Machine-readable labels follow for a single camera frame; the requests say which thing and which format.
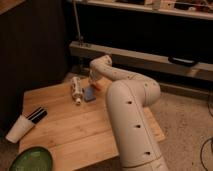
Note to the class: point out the green plate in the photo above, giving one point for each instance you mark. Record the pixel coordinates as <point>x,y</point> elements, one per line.
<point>33,159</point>

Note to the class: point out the upper wooden shelf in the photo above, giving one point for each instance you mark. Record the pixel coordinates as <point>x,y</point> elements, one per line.
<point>155,8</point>

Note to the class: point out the wooden table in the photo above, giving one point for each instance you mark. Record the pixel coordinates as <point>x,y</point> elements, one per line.
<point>77,136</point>

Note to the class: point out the black case handle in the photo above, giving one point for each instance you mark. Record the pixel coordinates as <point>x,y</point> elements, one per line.
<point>182,62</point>

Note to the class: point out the long wooden case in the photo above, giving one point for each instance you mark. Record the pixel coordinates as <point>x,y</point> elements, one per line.
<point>147,61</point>

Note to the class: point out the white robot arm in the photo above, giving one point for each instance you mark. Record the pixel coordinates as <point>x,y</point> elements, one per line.
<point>126,97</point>

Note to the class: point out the white paper cup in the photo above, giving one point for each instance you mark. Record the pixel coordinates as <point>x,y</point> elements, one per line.
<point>20,128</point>

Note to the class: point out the metal pole stand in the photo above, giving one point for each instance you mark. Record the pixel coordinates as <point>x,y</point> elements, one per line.
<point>79,35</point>

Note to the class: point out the clear plastic bottle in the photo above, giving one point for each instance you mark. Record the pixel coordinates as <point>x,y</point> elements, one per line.
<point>77,92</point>

